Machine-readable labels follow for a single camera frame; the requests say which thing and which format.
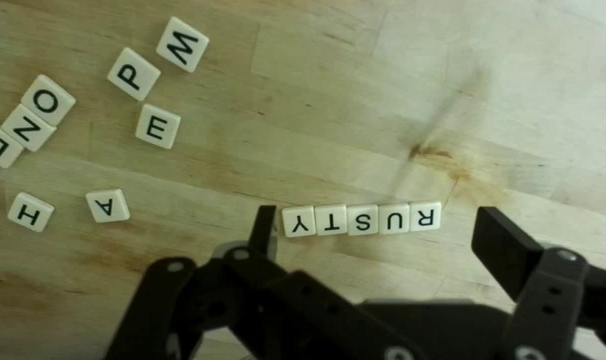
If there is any letter tile H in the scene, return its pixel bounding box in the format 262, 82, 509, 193
7, 192, 54, 232

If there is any letter tile Y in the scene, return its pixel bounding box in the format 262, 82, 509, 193
281, 206, 315, 238

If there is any letter tile S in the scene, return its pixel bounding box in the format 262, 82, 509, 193
345, 203, 377, 236

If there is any letter tile A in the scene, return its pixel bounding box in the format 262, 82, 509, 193
86, 190, 130, 223

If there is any letter tile E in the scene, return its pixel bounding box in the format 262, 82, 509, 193
135, 104, 181, 150

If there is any letter tile O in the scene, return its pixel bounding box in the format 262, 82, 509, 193
21, 73, 76, 125

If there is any letter tile U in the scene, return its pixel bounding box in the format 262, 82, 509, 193
377, 203, 409, 233

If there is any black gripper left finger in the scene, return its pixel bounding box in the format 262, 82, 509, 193
102, 203, 409, 360

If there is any letter tile P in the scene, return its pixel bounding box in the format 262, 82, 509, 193
107, 48, 159, 102

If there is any letter tile W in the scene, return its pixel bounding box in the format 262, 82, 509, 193
156, 15, 210, 72

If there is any letter tile T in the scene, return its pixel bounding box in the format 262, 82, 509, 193
315, 203, 347, 236

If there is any letter tile N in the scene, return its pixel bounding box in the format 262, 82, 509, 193
1, 104, 55, 152

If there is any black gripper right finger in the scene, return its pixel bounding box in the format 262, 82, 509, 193
471, 206, 606, 360

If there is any letter tile R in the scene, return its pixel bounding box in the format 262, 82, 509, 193
409, 202, 442, 232

